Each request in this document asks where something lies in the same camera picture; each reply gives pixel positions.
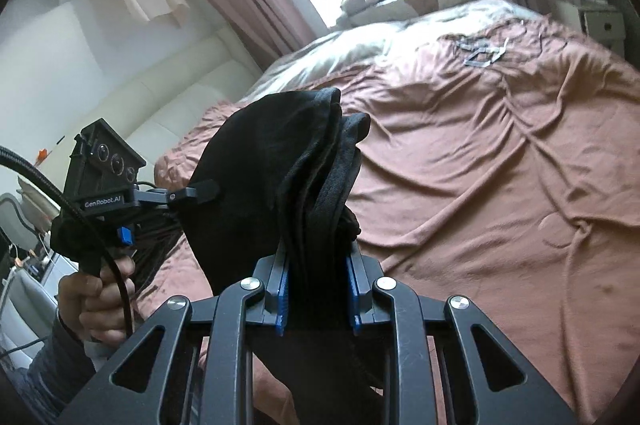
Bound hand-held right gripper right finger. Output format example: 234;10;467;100
344;250;573;425

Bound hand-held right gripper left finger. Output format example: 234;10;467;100
57;250;291;425

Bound black pants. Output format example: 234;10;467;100
127;88;388;425

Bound person's left forearm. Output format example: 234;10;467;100
20;310;118;425

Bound person's left hand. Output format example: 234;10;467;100
57;255;138;346

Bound white bedside furniture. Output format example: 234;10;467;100
0;192;63;356

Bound white padded headboard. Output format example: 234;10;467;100
87;30;263;166

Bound brown blanket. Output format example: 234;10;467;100
132;0;640;425

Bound pale grey duvet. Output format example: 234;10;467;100
240;0;541;101

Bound white nightstand with drawer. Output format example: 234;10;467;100
547;0;628;56

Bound black braided cable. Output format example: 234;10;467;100
0;145;138;336

